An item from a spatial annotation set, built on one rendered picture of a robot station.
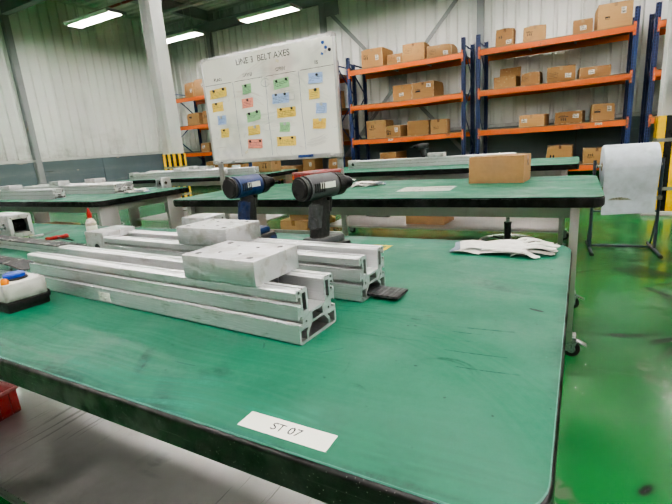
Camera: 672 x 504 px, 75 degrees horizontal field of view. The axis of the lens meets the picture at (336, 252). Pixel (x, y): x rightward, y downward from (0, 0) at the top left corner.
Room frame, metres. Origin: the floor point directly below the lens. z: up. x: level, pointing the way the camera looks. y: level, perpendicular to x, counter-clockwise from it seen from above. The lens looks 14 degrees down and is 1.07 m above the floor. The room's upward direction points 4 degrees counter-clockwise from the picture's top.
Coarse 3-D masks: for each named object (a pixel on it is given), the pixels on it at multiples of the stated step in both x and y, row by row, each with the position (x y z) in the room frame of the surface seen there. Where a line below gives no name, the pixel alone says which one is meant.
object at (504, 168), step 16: (480, 160) 2.55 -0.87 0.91; (496, 160) 2.49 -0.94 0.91; (512, 160) 2.45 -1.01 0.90; (528, 160) 2.51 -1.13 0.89; (480, 176) 2.54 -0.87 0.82; (496, 176) 2.49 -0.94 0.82; (512, 176) 2.44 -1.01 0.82; (528, 176) 2.53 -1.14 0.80; (80, 224) 4.52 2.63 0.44; (288, 224) 5.02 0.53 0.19; (304, 224) 4.90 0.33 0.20; (432, 224) 4.23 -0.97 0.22
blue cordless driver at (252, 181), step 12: (228, 180) 1.19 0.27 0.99; (240, 180) 1.20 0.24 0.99; (252, 180) 1.23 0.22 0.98; (264, 180) 1.27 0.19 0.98; (276, 180) 1.34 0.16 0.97; (228, 192) 1.19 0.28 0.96; (240, 192) 1.19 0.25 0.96; (252, 192) 1.23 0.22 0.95; (264, 192) 1.28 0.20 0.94; (240, 204) 1.21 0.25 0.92; (252, 204) 1.23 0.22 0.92; (240, 216) 1.21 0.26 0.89; (252, 216) 1.23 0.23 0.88; (264, 228) 1.24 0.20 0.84
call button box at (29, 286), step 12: (24, 276) 0.89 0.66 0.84; (36, 276) 0.89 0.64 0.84; (0, 288) 0.84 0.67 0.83; (12, 288) 0.85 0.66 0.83; (24, 288) 0.87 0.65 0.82; (36, 288) 0.89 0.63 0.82; (48, 288) 0.94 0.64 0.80; (0, 300) 0.85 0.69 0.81; (12, 300) 0.85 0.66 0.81; (24, 300) 0.86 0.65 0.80; (36, 300) 0.88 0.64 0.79; (48, 300) 0.90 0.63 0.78; (12, 312) 0.84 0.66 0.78
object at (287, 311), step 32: (32, 256) 1.01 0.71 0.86; (64, 256) 0.96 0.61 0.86; (96, 256) 0.99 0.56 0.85; (128, 256) 0.93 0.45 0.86; (160, 256) 0.89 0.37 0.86; (64, 288) 0.95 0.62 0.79; (96, 288) 0.87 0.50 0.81; (128, 288) 0.81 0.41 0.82; (160, 288) 0.76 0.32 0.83; (192, 288) 0.73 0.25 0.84; (224, 288) 0.67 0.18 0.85; (256, 288) 0.63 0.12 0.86; (288, 288) 0.61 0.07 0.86; (320, 288) 0.66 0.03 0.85; (192, 320) 0.72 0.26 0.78; (224, 320) 0.68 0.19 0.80; (256, 320) 0.64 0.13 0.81; (288, 320) 0.62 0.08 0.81; (320, 320) 0.67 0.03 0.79
